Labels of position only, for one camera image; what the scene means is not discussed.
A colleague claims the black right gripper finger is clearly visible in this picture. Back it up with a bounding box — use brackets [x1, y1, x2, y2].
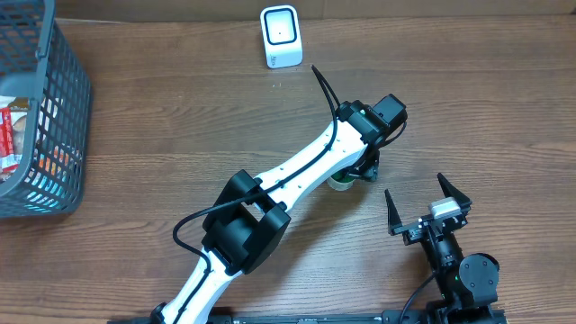
[384, 189, 402, 234]
[436, 173, 471, 206]

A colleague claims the green lid jar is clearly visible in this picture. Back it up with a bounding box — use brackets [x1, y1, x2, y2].
[327, 172, 356, 192]

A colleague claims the beige brown snack pouch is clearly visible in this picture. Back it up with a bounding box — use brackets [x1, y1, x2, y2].
[1, 95, 31, 183]

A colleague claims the teal orange cracker packet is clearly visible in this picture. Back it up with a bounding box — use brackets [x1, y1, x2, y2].
[25, 146, 82, 212]

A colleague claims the red white stick packet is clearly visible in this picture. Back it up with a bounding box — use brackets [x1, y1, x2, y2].
[1, 107, 19, 173]

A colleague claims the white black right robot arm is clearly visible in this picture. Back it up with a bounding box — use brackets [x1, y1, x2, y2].
[385, 174, 507, 324]

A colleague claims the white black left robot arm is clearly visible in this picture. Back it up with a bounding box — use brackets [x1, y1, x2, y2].
[149, 94, 408, 323]

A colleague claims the white barcode scanner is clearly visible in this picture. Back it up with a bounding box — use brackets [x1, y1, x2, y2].
[260, 4, 303, 69]

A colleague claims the grey plastic mesh basket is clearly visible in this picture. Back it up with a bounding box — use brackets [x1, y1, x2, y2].
[1, 0, 93, 219]

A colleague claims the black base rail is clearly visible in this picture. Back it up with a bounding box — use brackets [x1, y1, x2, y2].
[107, 310, 508, 324]

